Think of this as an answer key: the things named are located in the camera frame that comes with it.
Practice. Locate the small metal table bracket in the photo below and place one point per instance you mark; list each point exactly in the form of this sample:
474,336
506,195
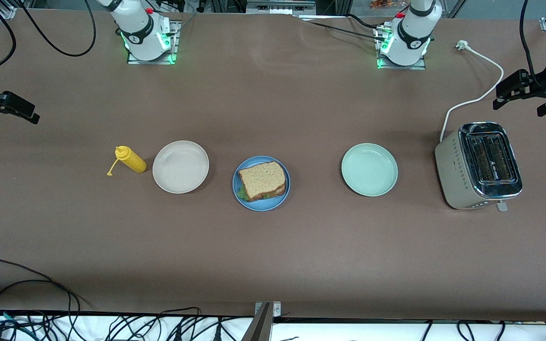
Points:
277,309

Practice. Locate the beige chrome toaster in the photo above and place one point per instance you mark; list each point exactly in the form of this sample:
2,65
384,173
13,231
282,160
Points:
450,175

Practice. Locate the brown bread slice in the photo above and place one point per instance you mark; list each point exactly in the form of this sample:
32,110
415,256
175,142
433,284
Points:
263,179
275,193

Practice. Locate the yellow squeeze bottle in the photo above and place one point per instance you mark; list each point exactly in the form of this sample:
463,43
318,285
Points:
133,162

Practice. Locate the pale green round plate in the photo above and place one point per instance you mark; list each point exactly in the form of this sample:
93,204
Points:
369,169

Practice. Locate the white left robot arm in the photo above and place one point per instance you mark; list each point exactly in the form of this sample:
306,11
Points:
413,38

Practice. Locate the green lettuce leaf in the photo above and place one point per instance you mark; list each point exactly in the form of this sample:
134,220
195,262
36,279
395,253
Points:
242,193

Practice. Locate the dark grey metal post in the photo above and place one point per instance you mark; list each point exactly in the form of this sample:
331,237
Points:
259,329

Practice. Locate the grey metal box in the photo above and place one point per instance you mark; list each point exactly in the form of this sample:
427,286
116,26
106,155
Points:
280,7

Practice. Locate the orange snack pack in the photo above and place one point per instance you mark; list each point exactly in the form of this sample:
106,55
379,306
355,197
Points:
382,4

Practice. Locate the blue round plate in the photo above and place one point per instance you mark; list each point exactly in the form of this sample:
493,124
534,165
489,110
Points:
266,206

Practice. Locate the beige round plate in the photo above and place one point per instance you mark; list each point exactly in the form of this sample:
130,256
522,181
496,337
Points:
180,167

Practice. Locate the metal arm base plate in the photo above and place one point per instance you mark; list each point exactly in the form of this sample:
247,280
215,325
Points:
177,42
402,67

